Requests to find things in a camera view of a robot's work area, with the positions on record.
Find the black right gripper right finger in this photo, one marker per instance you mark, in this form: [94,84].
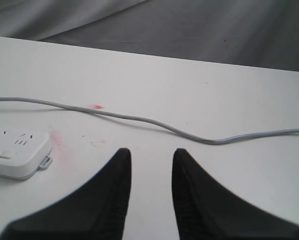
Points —
[206,210]

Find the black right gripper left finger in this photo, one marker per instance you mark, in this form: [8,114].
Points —
[95,211]

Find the white power strip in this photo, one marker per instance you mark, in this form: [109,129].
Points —
[23,152]

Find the grey backdrop cloth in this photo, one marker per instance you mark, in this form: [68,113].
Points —
[258,33]

